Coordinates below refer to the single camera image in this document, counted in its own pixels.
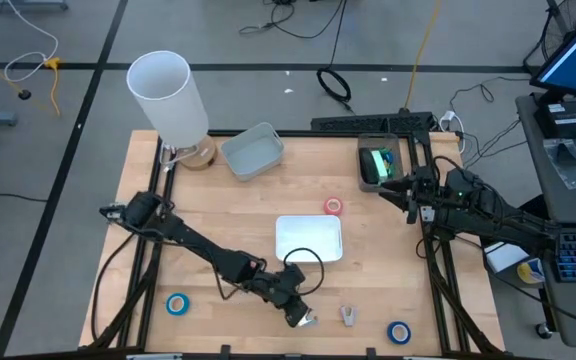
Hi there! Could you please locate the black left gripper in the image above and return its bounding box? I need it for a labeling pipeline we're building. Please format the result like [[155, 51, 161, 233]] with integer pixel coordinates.
[[263, 264, 315, 330]]

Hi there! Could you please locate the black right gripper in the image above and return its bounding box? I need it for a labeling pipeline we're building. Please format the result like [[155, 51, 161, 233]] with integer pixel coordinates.
[[378, 166, 442, 225]]

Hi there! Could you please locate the mint green stapler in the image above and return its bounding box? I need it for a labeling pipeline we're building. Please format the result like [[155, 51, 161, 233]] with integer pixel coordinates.
[[371, 149, 388, 184]]

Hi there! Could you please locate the pink tape roll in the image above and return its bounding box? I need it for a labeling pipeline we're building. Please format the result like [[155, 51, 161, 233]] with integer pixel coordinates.
[[323, 196, 344, 217]]

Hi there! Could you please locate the blue tape roll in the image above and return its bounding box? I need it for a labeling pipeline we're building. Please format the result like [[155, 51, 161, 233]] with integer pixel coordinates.
[[165, 292, 191, 317], [386, 320, 413, 346]]

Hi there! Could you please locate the black stapler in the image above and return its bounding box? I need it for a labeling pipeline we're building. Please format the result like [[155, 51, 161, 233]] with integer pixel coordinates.
[[359, 148, 380, 185]]

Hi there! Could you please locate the grey staple remover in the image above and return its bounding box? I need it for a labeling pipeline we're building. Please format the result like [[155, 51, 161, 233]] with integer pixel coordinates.
[[339, 305, 360, 328]]

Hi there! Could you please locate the clear container with green item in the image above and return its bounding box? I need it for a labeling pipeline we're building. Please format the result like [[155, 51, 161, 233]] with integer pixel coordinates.
[[357, 132, 405, 194]]

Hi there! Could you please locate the black perforated bar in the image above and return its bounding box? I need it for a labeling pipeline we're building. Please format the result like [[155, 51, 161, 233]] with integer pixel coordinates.
[[310, 110, 437, 134]]

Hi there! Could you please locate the white plastic bin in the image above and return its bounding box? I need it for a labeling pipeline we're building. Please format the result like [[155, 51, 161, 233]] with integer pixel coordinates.
[[274, 214, 344, 265]]

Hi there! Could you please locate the white power adapter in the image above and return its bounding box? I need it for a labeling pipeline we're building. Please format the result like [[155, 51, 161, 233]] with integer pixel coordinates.
[[439, 110, 465, 132]]

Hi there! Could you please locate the white box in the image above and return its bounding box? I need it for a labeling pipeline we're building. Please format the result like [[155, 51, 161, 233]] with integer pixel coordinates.
[[482, 238, 537, 275]]

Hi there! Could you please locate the light grey plastic bin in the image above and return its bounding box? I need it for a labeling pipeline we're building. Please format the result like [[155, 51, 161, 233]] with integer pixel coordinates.
[[219, 121, 286, 183]]

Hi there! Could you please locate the yellow and blue roll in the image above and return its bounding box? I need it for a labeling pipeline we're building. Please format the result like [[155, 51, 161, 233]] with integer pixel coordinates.
[[516, 256, 547, 286]]

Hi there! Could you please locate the clear plastic bag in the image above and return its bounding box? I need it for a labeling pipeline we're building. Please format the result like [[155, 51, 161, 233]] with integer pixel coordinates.
[[542, 137, 576, 192]]

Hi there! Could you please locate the black mini computer box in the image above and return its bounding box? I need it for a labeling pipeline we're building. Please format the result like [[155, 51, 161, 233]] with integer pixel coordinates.
[[533, 100, 576, 140]]

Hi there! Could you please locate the black floor fan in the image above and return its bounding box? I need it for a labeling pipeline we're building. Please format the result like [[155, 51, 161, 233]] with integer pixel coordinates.
[[522, 0, 576, 76]]

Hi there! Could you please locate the white table lamp wooden base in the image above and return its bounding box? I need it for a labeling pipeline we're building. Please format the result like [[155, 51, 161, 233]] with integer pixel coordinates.
[[126, 49, 219, 172]]

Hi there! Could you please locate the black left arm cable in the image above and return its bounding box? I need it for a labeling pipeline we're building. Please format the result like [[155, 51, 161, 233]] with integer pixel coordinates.
[[282, 246, 326, 297]]

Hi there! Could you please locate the black cable with coil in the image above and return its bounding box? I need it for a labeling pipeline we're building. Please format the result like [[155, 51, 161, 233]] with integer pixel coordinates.
[[316, 0, 353, 115]]

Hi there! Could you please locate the black aluminium table frame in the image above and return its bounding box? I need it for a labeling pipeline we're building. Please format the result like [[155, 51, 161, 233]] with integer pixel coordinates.
[[78, 127, 507, 360]]

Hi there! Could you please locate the black floor cable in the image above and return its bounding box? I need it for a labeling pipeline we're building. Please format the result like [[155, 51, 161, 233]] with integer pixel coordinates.
[[239, 0, 347, 40]]

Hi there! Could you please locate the white lamp cable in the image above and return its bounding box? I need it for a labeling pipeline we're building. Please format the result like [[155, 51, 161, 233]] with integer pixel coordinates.
[[159, 143, 202, 171]]

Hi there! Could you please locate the yellow floor cable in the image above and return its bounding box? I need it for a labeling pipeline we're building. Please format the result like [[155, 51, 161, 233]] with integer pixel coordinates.
[[0, 43, 63, 117]]

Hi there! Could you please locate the white floor cable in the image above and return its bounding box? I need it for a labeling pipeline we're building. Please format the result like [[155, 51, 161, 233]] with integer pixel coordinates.
[[3, 0, 60, 84]]

